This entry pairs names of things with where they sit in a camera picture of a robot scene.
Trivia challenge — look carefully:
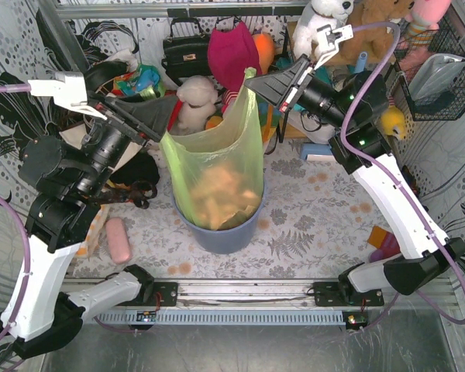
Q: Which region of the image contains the green plastic trash bag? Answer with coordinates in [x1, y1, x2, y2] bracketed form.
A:
[159, 75, 264, 230]

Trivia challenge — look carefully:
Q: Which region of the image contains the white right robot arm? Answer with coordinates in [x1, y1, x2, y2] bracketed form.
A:
[245, 57, 465, 300]

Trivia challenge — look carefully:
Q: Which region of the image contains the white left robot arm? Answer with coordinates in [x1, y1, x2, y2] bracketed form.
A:
[0, 95, 178, 360]

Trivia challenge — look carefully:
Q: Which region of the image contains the cream canvas tote bag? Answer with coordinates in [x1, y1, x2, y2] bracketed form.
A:
[60, 119, 95, 150]

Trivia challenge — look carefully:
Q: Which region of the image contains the magenta cloth bag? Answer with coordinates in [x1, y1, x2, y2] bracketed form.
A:
[207, 21, 262, 92]

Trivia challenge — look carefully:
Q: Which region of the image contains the brown patterned leather bag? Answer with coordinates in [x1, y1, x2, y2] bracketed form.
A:
[99, 181, 157, 209]

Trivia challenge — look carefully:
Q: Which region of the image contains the blue plastic trash bin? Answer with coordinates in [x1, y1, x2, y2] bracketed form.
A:
[171, 184, 267, 255]

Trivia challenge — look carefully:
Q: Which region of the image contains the teal folded cloth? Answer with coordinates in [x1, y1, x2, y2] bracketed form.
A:
[276, 56, 310, 75]

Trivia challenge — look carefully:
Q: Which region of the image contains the grey checked plush ball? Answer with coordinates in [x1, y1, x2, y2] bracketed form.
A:
[331, 65, 351, 85]

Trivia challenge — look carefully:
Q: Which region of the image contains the red folded cloth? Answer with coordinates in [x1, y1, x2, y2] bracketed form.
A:
[167, 100, 183, 131]

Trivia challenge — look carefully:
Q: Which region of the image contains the wooden metal shelf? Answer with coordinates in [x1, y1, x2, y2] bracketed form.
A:
[275, 21, 402, 143]

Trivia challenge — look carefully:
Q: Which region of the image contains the orange plush toy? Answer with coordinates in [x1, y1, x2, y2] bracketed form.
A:
[253, 33, 275, 74]

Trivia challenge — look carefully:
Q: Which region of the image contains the white fluffy plush dog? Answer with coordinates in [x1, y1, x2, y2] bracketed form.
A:
[177, 75, 219, 134]

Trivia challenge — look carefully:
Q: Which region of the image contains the white pink plush doll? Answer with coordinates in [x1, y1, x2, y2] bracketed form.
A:
[221, 90, 238, 115]

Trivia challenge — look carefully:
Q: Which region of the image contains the white grey plush dog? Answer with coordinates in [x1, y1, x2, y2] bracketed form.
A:
[292, 0, 354, 59]

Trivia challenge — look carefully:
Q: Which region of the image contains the black leather handbag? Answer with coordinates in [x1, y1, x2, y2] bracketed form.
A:
[161, 17, 212, 86]

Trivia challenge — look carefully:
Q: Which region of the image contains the brown teddy bear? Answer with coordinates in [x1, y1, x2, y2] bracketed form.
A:
[340, 0, 415, 62]

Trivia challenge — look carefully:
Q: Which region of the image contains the yellow plush duck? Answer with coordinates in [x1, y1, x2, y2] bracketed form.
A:
[380, 96, 406, 140]

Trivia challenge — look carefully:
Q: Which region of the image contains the crumpled brown printed paper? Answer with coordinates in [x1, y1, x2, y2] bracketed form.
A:
[190, 162, 264, 231]

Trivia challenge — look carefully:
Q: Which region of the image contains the orange white checkered cloth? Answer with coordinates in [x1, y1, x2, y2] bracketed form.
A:
[75, 205, 111, 259]

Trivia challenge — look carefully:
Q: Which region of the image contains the silver foil pouch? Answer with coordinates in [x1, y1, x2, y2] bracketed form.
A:
[408, 53, 465, 101]

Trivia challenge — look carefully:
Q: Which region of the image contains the pink plush toy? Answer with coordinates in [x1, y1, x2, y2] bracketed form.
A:
[405, 0, 451, 45]

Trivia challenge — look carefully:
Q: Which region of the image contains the pink cylindrical pillow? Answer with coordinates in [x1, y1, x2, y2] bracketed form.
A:
[105, 218, 132, 264]

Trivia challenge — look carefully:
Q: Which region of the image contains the purple red plush toy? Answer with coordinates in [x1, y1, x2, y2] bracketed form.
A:
[367, 226, 400, 263]

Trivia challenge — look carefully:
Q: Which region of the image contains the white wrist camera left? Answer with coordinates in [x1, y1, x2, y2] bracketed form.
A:
[28, 71, 107, 120]

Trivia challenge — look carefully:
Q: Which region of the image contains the black wire basket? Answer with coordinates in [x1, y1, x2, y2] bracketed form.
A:
[394, 17, 465, 121]

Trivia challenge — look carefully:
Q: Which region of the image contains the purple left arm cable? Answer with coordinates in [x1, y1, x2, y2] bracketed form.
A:
[0, 84, 34, 356]

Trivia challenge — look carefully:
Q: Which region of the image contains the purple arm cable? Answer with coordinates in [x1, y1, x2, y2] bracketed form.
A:
[0, 84, 34, 356]
[340, 21, 465, 326]

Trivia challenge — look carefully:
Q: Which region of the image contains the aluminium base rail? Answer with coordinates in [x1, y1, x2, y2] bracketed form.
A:
[88, 279, 384, 327]

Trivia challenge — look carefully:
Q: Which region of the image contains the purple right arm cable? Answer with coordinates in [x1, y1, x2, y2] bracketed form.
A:
[340, 21, 465, 326]

